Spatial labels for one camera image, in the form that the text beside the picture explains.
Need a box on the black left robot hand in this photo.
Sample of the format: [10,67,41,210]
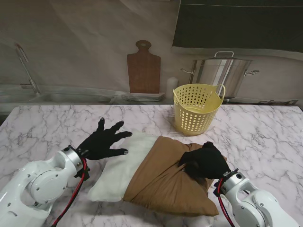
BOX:
[78,117,133,161]

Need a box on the brown pillowcase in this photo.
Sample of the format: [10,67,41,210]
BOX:
[123,136,228,217]

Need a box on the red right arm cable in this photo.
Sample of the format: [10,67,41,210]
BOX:
[216,177,235,227]

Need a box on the white pillow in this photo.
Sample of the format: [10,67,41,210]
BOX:
[88,131,158,203]

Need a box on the brown wooden cutting board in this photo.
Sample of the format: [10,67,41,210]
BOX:
[126,40,161,93]

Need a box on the yellow perforated laundry basket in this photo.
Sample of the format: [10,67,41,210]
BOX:
[172,83,227,137]

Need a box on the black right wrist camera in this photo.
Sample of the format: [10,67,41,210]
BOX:
[213,181,225,196]

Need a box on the chrome kitchen faucet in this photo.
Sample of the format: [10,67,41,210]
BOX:
[15,43,41,95]

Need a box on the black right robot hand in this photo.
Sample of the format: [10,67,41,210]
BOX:
[177,141,232,180]

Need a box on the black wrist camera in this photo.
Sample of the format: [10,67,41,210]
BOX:
[213,181,225,196]
[74,166,90,180]

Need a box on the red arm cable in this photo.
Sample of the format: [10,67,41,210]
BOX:
[51,157,88,227]
[216,177,235,227]

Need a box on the stack of white plates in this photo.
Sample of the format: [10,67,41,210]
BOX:
[120,92,165,102]

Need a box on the red left arm cable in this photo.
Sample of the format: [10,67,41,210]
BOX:
[51,157,88,227]

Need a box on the dark wall panel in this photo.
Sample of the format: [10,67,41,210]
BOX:
[172,0,303,52]

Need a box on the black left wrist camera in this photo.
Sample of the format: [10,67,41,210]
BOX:
[74,166,90,180]

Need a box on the large steel stock pot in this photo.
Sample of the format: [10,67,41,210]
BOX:
[181,51,260,99]

